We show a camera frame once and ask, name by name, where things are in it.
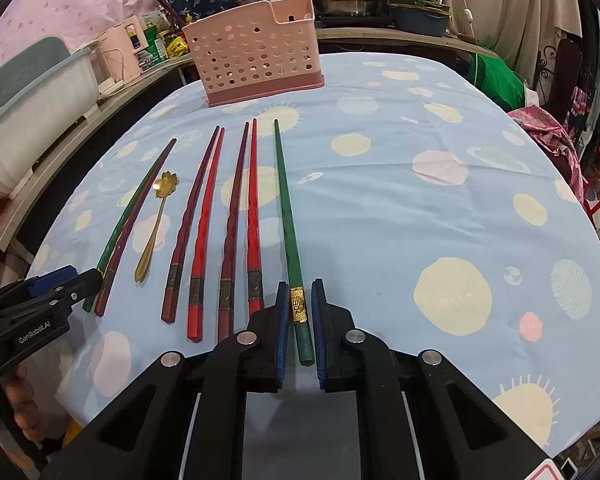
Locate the white plastic tub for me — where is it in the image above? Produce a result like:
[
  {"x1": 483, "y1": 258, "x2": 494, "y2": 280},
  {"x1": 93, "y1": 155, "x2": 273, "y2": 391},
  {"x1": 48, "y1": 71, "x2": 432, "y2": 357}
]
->
[{"x1": 0, "y1": 37, "x2": 101, "y2": 198}]

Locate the green cloth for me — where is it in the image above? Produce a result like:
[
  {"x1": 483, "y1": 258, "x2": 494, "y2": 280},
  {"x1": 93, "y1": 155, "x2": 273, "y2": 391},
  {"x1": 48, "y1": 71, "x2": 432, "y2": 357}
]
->
[{"x1": 467, "y1": 52, "x2": 526, "y2": 111}]

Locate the row of hanging clothes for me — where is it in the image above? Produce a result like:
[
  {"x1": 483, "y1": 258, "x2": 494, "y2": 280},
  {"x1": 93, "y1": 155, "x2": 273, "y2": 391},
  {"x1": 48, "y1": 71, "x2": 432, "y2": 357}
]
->
[{"x1": 575, "y1": 0, "x2": 600, "y2": 186}]

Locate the dark metal chair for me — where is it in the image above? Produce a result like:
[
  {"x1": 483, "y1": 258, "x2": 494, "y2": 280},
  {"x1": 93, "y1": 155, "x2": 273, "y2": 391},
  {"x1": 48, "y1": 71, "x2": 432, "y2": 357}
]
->
[{"x1": 537, "y1": 37, "x2": 586, "y2": 121}]

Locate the pink floral cloth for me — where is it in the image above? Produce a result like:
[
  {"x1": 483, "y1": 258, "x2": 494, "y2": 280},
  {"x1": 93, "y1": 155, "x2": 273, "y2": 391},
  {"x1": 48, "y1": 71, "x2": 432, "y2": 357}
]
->
[{"x1": 507, "y1": 105, "x2": 588, "y2": 201}]

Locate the person's left hand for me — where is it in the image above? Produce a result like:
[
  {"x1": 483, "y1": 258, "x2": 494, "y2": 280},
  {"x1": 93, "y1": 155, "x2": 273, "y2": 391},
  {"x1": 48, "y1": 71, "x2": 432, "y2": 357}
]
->
[{"x1": 0, "y1": 365, "x2": 48, "y2": 443}]

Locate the pink electric kettle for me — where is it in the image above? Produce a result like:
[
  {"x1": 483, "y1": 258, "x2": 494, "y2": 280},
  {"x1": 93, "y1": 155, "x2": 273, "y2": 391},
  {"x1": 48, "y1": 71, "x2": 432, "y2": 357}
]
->
[{"x1": 96, "y1": 16, "x2": 148, "y2": 96}]

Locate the gold flower spoon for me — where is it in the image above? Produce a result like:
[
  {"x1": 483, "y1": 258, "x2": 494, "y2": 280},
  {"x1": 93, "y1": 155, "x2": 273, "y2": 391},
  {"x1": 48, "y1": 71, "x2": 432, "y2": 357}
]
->
[{"x1": 134, "y1": 171, "x2": 180, "y2": 283}]

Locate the pink printed cloth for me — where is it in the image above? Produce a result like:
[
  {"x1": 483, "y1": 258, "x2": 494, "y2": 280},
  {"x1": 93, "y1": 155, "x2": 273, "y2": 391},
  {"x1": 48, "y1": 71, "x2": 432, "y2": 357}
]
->
[{"x1": 0, "y1": 0, "x2": 181, "y2": 86}]

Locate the blue planter box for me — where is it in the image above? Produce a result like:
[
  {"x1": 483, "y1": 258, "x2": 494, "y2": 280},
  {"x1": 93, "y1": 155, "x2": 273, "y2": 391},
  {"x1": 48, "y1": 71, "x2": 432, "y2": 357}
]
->
[{"x1": 387, "y1": 2, "x2": 451, "y2": 38}]

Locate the green white packet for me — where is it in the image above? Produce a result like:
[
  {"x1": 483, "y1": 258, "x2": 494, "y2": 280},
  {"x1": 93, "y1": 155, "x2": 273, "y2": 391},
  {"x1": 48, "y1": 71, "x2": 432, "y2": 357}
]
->
[{"x1": 135, "y1": 25, "x2": 168, "y2": 66}]

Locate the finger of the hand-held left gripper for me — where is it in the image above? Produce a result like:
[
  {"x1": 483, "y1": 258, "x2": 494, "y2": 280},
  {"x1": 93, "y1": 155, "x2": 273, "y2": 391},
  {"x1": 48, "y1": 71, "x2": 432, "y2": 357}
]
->
[
  {"x1": 10, "y1": 266, "x2": 78, "y2": 301},
  {"x1": 0, "y1": 269, "x2": 104, "y2": 323}
]

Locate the beige curtain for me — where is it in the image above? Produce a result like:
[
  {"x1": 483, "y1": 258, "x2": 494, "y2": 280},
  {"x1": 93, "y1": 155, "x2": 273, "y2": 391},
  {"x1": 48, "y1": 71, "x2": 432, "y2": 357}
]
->
[{"x1": 440, "y1": 0, "x2": 581, "y2": 61}]

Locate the pink perforated utensil basket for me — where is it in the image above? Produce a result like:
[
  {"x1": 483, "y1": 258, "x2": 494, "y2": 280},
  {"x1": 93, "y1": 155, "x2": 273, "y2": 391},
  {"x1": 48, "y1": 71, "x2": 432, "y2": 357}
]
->
[{"x1": 181, "y1": 0, "x2": 326, "y2": 108}]

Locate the dark red stick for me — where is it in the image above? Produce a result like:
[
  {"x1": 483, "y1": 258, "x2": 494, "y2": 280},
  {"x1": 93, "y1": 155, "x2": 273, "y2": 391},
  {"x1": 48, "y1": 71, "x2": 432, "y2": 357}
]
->
[{"x1": 147, "y1": 0, "x2": 182, "y2": 29}]

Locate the dark red chopstick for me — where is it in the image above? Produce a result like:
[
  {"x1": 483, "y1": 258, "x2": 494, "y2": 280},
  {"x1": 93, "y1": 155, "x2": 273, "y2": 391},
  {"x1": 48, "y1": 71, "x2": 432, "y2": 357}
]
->
[
  {"x1": 217, "y1": 121, "x2": 251, "y2": 345},
  {"x1": 160, "y1": 125, "x2": 222, "y2": 324},
  {"x1": 94, "y1": 138, "x2": 178, "y2": 317}
]

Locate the white cable with switch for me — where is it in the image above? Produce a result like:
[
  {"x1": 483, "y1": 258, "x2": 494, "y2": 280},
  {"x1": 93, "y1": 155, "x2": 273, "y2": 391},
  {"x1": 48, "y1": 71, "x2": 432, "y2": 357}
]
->
[{"x1": 450, "y1": 0, "x2": 481, "y2": 41}]

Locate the blue planet print tablecloth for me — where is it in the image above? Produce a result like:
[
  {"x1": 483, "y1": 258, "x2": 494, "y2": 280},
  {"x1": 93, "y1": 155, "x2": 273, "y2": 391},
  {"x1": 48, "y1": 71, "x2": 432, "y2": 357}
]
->
[{"x1": 27, "y1": 51, "x2": 600, "y2": 466}]

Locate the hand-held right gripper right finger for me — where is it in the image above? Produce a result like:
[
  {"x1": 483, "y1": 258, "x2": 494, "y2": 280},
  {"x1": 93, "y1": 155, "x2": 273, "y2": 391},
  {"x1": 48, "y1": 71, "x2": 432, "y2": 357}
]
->
[{"x1": 313, "y1": 280, "x2": 551, "y2": 480}]

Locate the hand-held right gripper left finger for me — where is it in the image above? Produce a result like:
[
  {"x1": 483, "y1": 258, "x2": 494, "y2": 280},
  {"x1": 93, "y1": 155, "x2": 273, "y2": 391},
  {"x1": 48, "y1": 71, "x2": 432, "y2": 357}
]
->
[{"x1": 40, "y1": 282, "x2": 291, "y2": 480}]

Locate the green chopstick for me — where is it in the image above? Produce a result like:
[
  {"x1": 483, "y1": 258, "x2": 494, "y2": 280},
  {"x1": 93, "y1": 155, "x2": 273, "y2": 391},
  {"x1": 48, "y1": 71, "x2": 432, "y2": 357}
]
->
[
  {"x1": 82, "y1": 141, "x2": 175, "y2": 312},
  {"x1": 272, "y1": 119, "x2": 317, "y2": 367}
]

